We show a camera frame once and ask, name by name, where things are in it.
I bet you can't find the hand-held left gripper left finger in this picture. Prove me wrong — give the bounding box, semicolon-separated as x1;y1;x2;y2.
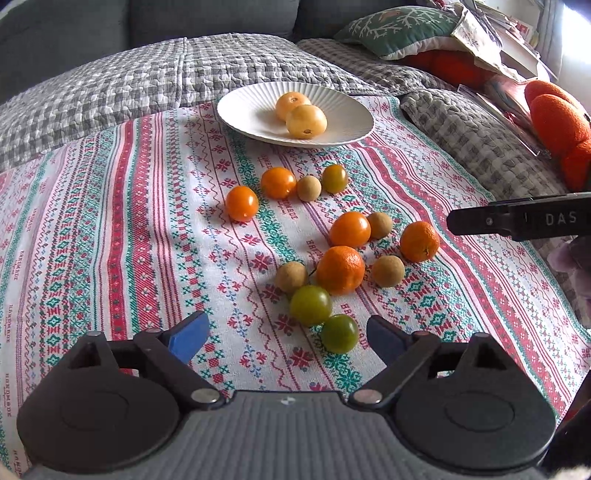
65;311;227;409

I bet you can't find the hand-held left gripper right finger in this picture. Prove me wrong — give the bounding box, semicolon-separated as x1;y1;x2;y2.
353;315;509;407

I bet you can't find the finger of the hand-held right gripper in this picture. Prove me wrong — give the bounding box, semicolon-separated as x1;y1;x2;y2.
446;198;513;237

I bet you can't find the green tomato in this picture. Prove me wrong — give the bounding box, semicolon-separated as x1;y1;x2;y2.
320;314;360;354
290;285;333;328

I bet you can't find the small mandarin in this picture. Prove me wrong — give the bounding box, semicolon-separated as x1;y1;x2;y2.
399;221;441;263

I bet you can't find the large mandarin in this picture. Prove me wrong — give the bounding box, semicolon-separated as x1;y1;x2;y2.
315;246;366;296

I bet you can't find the longan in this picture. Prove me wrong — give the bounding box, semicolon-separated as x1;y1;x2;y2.
367;212;393;240
372;255;406;288
296;175;323;202
275;261;308;294

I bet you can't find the orange tomato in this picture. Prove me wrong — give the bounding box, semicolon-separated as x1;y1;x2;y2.
329;211;372;248
225;185;260;223
261;167;297;200

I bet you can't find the white ribbed plate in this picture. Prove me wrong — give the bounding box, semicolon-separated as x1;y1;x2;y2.
217;82;375;148

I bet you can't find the grey gingham quilt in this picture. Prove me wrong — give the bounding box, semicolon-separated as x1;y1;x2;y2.
298;38;591;324

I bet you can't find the orange plush toy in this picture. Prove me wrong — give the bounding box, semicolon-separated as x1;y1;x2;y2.
523;80;591;191

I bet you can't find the clear plastic sleeve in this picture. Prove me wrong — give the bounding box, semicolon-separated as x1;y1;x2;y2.
457;75;555;160

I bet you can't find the red green patterned cloth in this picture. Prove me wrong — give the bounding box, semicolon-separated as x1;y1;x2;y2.
0;95;583;476

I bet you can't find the green-orange tomato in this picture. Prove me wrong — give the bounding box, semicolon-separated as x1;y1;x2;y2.
321;164;349;194

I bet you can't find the orange cushion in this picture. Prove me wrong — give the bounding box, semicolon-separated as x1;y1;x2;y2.
404;48;496;89

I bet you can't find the pile of papers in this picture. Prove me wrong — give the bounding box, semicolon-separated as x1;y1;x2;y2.
450;0;557;84

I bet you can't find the yellow plum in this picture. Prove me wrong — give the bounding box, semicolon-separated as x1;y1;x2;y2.
285;104;328;139
275;91;311;121

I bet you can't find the green pillow white coral print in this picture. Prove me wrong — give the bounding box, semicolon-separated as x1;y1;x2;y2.
333;4;468;62

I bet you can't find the grey checked quilt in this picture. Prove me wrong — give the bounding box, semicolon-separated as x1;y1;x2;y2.
0;34;402;169

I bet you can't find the grey sofa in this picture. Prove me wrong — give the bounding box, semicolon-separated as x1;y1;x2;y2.
0;0;421;104

